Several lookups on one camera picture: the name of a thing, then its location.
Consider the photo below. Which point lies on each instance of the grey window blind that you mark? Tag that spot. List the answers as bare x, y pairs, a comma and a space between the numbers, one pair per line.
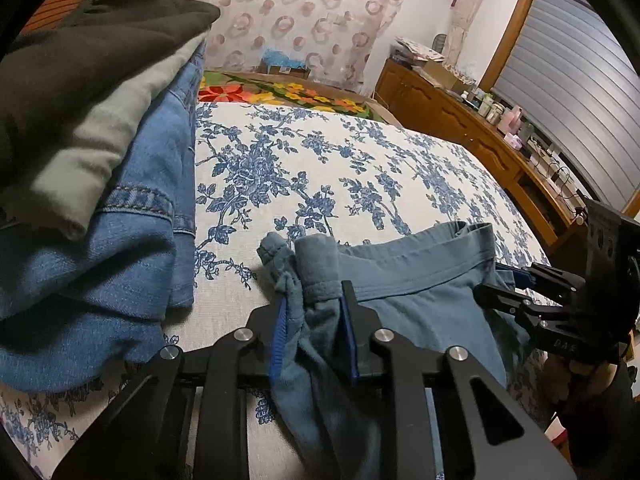
585, 85

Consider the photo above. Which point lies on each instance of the blue floral bedsheet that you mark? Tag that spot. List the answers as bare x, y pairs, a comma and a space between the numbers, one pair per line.
325, 170

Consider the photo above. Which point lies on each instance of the teal pants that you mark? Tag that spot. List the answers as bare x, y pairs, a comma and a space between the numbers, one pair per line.
425, 310

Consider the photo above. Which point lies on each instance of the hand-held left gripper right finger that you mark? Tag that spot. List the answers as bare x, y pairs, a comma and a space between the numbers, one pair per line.
348, 340

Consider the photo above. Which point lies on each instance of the circle patterned curtain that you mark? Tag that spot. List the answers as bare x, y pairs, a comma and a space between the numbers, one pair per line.
300, 10

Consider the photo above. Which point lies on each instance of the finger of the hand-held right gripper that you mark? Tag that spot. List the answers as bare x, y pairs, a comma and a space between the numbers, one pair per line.
522, 279
505, 300

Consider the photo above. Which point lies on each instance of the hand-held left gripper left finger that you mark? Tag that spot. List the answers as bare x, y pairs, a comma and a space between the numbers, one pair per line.
279, 345

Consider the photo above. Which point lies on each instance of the cardboard box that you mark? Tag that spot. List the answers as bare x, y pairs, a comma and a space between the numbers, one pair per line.
442, 76

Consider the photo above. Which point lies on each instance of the grey-green folded cloth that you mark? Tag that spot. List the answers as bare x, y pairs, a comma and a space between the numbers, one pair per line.
100, 135

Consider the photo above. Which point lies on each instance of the person's right hand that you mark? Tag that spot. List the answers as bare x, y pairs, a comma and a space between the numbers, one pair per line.
582, 367

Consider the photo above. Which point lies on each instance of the row of small bottles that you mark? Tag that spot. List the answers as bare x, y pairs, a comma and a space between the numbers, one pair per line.
485, 105

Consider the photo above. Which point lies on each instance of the dark folded cloth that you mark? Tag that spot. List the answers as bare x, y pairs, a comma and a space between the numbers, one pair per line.
100, 45

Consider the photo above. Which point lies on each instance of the wooden sideboard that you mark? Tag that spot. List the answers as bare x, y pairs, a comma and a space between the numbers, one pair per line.
450, 120

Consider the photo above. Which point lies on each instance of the pink bottle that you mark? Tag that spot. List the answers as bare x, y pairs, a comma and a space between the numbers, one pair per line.
511, 120

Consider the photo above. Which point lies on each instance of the blue denim jeans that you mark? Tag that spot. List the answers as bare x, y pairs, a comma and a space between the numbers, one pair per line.
100, 285

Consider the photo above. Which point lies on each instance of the stack of papers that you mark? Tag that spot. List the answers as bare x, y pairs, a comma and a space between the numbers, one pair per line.
415, 49

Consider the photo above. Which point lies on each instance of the lace window curtain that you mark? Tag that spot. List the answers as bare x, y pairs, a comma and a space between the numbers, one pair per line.
467, 10

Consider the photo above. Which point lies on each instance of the colourful flower blanket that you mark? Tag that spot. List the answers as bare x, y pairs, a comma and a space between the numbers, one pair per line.
280, 92

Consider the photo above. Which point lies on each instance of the small box with blue cloth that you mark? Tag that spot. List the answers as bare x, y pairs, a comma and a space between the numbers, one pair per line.
282, 60

